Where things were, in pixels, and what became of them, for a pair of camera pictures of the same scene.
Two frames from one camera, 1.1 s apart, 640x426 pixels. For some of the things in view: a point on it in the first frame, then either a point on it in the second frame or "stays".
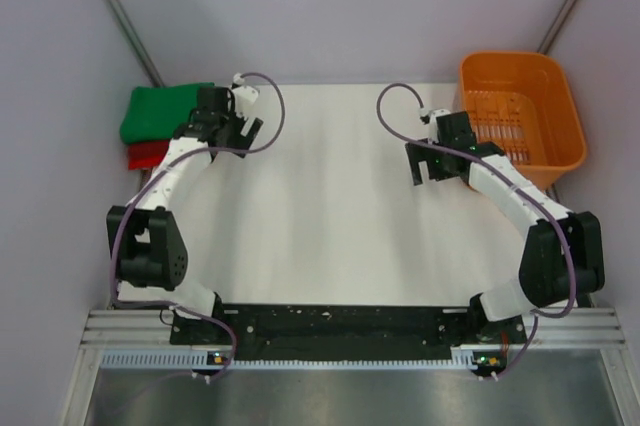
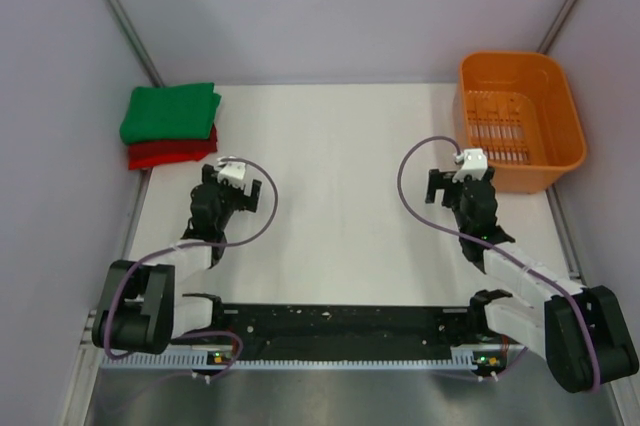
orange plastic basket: (523, 104) stays
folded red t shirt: (141, 156) stays
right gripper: (417, 153) → (438, 180)
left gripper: (237, 140) → (245, 202)
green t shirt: (156, 112) stays
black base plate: (330, 330) stays
